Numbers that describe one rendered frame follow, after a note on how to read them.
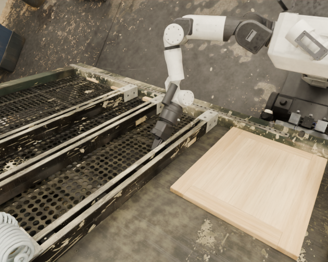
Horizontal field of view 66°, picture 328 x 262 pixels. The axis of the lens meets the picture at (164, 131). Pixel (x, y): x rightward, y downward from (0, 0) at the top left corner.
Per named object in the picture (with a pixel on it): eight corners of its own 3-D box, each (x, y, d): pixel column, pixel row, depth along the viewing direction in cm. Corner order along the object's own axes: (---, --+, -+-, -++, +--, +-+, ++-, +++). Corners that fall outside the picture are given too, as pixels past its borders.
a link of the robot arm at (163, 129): (157, 138, 116) (168, 115, 117) (174, 145, 111) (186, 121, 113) (144, 129, 105) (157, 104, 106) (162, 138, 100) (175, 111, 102)
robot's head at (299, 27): (305, 23, 78) (302, 16, 71) (331, 44, 75) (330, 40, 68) (288, 40, 81) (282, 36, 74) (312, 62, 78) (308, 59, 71)
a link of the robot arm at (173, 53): (164, 76, 105) (156, 27, 99) (171, 73, 114) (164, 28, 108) (189, 73, 101) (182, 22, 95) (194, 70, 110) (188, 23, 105)
